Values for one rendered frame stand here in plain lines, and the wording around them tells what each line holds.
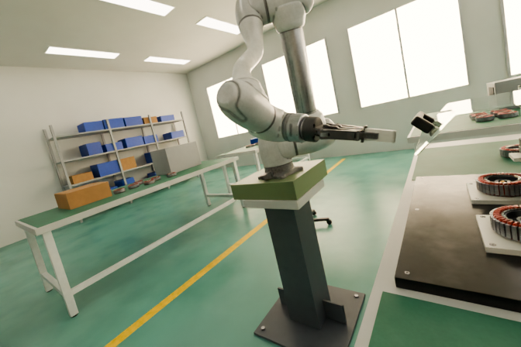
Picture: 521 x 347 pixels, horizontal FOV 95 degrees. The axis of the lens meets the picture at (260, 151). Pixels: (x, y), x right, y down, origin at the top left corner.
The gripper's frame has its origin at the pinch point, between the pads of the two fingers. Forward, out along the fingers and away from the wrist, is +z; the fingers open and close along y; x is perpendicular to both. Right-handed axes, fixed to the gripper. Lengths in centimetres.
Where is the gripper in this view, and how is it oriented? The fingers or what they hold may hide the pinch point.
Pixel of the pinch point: (379, 135)
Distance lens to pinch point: 67.2
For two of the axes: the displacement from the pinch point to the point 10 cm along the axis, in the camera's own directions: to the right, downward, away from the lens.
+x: -0.3, -9.6, -2.7
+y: -6.0, 2.3, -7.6
